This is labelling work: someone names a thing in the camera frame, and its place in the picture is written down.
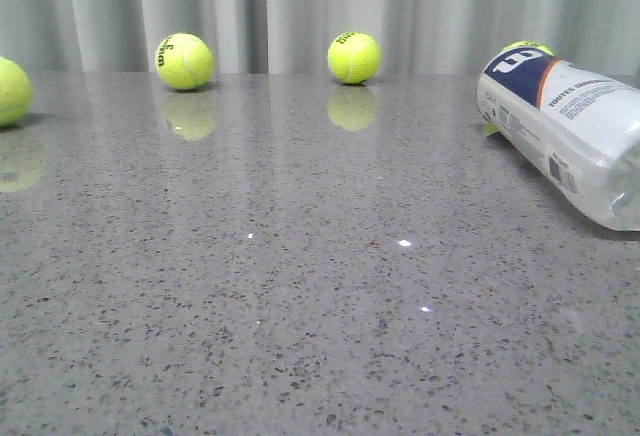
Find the white Wilson tennis ball can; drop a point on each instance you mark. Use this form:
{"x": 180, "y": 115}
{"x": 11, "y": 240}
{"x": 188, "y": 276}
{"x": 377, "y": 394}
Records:
{"x": 580, "y": 129}

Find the centre tennis ball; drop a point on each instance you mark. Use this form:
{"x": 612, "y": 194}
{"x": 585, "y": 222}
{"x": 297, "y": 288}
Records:
{"x": 353, "y": 57}

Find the right Roland Garros tennis ball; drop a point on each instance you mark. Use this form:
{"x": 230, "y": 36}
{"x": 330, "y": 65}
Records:
{"x": 529, "y": 44}

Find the far left tennis ball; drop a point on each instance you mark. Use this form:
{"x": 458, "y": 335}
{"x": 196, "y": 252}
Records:
{"x": 15, "y": 93}

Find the grey pleated curtain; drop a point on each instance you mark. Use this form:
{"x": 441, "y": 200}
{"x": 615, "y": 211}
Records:
{"x": 292, "y": 36}

